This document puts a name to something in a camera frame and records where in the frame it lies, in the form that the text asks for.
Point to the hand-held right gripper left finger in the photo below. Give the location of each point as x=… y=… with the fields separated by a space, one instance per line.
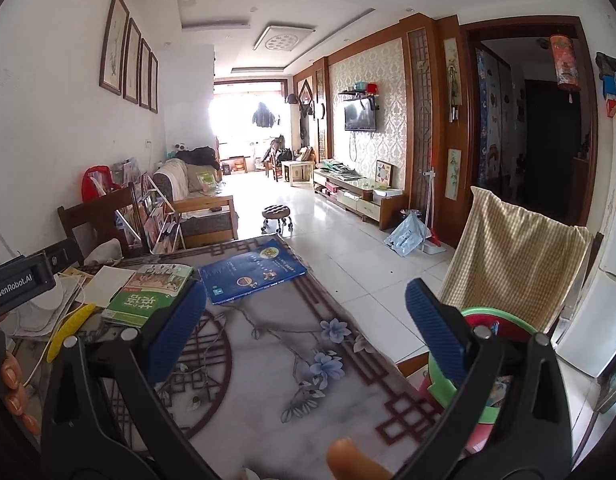
x=175 y=332

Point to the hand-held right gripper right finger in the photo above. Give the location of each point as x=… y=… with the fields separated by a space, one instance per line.
x=435 y=332

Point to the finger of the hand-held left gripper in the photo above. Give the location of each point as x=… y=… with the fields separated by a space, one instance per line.
x=58 y=260

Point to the person's left hand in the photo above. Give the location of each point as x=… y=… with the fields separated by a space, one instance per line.
x=15 y=375

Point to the person's right hand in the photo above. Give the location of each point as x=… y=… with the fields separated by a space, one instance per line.
x=353 y=462

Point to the yellow booklet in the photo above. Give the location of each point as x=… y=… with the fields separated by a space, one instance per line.
x=75 y=272

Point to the white desk lamp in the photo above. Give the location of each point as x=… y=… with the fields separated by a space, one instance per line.
x=43 y=305

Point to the white plastic bag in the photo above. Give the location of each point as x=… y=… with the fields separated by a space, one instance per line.
x=104 y=252

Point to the brown wooden chair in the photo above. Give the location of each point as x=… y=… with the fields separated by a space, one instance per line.
x=93 y=225

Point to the green textbook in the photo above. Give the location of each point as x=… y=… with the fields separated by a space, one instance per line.
x=148 y=290

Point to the white paper sheet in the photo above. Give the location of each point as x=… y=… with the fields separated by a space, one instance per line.
x=105 y=285

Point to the yellow ribbed curved tool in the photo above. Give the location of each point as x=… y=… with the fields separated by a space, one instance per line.
x=70 y=332

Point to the blue book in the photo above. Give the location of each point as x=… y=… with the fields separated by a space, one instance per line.
x=253 y=272

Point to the blue plastic bag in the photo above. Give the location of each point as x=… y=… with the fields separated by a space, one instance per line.
x=405 y=235

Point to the checkered cloth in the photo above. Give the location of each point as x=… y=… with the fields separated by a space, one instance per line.
x=512 y=260

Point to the magazine rack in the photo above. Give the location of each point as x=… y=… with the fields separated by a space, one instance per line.
x=155 y=215

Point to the wooden sofa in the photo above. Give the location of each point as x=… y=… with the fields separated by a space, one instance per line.
x=208 y=210

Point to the round wheeled stool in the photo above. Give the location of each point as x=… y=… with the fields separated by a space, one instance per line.
x=276 y=212

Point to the television cabinet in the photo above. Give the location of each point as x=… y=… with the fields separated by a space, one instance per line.
x=358 y=195

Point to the bamboo painting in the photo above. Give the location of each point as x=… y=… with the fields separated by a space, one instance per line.
x=454 y=174

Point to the white refrigerator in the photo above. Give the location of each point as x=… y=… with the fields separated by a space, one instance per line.
x=597 y=320

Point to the framed geometric picture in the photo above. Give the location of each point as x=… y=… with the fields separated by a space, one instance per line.
x=384 y=174

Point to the panda plush toy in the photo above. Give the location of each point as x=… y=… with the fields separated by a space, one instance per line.
x=181 y=147

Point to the dark coat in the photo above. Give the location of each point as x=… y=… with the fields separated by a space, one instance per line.
x=200 y=156

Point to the coffee table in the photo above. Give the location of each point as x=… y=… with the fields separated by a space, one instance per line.
x=298 y=171

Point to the small wooden chair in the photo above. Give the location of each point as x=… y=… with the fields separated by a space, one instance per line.
x=278 y=157

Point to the printed door curtain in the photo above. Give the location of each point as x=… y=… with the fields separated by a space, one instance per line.
x=492 y=120

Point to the hanging dark jacket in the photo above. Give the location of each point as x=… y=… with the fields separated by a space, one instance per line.
x=265 y=115

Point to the red paper lantern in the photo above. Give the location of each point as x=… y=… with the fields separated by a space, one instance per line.
x=565 y=67

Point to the ceiling light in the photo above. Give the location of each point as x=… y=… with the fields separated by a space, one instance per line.
x=283 y=39

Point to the framed wall picture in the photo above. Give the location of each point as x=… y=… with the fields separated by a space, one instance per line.
x=132 y=60
x=114 y=42
x=145 y=74
x=153 y=82

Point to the wall television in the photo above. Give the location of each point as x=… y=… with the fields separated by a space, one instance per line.
x=360 y=116

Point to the wall shelf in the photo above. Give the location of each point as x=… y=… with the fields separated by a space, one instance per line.
x=360 y=91

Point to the wall scroll painting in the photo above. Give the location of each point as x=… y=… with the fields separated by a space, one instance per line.
x=452 y=75

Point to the diamond wall decoration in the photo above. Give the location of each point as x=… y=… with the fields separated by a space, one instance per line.
x=306 y=97

